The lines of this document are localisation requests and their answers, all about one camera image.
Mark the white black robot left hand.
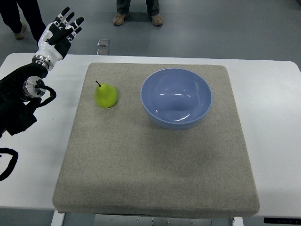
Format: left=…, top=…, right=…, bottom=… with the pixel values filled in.
left=32, top=7, right=84, bottom=71

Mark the green pear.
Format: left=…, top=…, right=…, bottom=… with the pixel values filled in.
left=94, top=81, right=118, bottom=108

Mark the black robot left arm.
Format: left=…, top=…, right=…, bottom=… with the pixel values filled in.
left=0, top=55, right=56, bottom=135

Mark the blue bowl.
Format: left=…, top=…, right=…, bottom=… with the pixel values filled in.
left=140, top=68, right=213, bottom=130

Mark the lower metal floor plate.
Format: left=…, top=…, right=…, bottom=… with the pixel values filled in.
left=96, top=48, right=109, bottom=56

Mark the metal floor plate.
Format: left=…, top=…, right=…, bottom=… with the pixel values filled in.
left=96, top=48, right=109, bottom=56
left=97, top=39, right=110, bottom=48

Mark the upper metal floor plate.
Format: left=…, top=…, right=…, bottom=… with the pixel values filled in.
left=97, top=39, right=110, bottom=48

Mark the person in dark trousers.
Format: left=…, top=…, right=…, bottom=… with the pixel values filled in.
left=0, top=0, right=46, bottom=42

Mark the person in tan boots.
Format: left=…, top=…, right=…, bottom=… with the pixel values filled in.
left=113, top=0, right=163, bottom=26

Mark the beige fabric mat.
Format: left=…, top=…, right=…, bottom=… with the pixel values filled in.
left=53, top=63, right=260, bottom=218

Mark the black table control panel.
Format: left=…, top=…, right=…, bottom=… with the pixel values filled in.
left=263, top=218, right=301, bottom=225

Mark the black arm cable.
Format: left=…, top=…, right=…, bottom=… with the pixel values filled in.
left=0, top=147, right=19, bottom=182

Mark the metal table frame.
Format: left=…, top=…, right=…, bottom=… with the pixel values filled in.
left=51, top=211, right=244, bottom=226

